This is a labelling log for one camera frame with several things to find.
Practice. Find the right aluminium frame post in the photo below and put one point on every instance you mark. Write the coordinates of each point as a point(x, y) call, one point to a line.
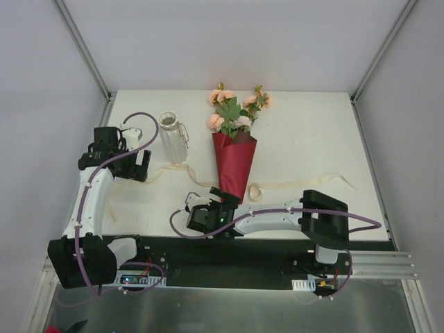
point(395, 29)

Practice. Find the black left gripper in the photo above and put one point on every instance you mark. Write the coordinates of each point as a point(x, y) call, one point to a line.
point(143, 165)

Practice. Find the right white cable duct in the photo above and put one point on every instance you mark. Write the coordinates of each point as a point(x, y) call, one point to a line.
point(304, 285)

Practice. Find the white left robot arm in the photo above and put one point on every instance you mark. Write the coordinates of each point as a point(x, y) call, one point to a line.
point(81, 257)

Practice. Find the tall pink rose stem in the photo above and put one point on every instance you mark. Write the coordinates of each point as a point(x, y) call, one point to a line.
point(226, 111)

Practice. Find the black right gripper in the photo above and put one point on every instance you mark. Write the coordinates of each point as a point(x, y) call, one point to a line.
point(195, 219)

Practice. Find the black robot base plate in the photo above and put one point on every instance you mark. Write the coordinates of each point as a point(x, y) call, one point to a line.
point(270, 264)

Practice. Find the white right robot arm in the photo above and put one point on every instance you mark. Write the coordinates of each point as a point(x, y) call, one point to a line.
point(318, 216)

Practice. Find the aluminium front rail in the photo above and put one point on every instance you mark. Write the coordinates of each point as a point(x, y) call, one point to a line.
point(382, 265)

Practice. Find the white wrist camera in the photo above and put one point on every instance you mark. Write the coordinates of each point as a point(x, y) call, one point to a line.
point(131, 135)
point(193, 199)

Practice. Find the aluminium frame post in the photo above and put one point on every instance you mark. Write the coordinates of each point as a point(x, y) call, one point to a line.
point(395, 29)
point(82, 48)

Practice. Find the white cable duct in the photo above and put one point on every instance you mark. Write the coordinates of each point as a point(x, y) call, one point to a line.
point(304, 285)
point(139, 281)

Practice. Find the cream printed ribbon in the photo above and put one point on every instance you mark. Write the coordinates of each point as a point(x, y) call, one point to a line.
point(145, 207)

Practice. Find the left aluminium frame post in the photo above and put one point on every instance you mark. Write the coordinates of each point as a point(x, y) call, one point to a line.
point(82, 48)

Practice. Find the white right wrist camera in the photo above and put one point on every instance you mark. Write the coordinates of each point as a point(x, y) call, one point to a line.
point(193, 199)

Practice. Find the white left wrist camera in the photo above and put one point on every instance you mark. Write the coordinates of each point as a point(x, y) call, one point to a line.
point(131, 135)

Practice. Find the dark red wrapping paper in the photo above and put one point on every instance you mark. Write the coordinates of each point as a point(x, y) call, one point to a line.
point(234, 158)

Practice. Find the left white cable duct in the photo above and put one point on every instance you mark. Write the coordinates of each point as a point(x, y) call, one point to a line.
point(139, 281)

